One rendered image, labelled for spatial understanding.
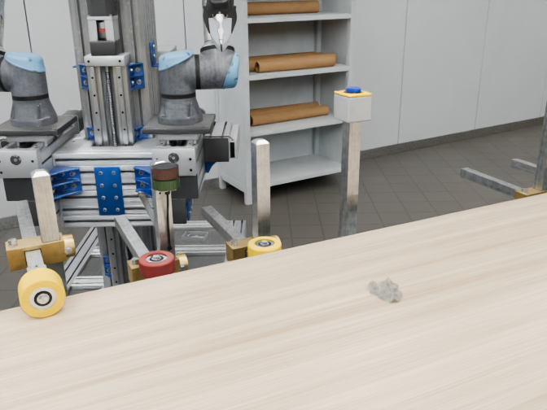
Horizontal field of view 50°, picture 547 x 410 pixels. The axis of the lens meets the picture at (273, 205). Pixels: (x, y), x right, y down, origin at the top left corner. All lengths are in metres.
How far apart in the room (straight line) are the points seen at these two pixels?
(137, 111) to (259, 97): 2.39
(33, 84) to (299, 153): 3.04
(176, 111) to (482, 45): 4.41
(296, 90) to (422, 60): 1.34
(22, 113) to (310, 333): 1.36
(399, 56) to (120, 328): 4.46
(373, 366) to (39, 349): 0.57
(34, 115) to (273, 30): 2.71
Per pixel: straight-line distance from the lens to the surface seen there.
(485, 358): 1.07
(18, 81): 2.11
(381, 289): 1.20
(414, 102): 5.53
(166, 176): 1.29
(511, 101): 6.54
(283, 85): 4.62
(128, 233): 1.62
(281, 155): 4.73
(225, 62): 1.99
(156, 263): 1.33
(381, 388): 0.96
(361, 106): 1.51
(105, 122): 2.17
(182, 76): 1.98
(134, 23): 2.17
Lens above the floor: 1.49
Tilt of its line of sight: 21 degrees down
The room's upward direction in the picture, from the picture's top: 1 degrees counter-clockwise
